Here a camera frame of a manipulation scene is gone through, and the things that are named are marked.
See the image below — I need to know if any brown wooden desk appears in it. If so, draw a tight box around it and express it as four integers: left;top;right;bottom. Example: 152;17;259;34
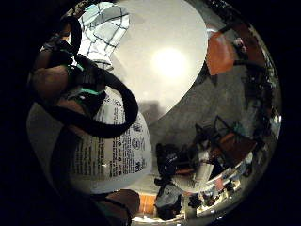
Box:
214;131;259;169

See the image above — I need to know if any black camera on stand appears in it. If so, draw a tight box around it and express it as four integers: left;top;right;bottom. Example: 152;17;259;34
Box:
154;142;191;186

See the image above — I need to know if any orange chair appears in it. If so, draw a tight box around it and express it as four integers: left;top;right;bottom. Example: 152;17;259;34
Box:
206;30;240;77

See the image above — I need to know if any white bottle with printed label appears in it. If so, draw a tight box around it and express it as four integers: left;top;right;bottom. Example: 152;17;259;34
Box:
53;88;154;195

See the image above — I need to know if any grey black bag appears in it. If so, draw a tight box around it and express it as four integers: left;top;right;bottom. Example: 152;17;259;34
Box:
154;183;183;221

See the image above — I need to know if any orange box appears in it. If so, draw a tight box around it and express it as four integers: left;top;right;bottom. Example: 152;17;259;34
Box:
138;192;158;217

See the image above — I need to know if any white checked cloth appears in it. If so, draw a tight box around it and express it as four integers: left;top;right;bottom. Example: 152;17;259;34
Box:
77;1;131;71

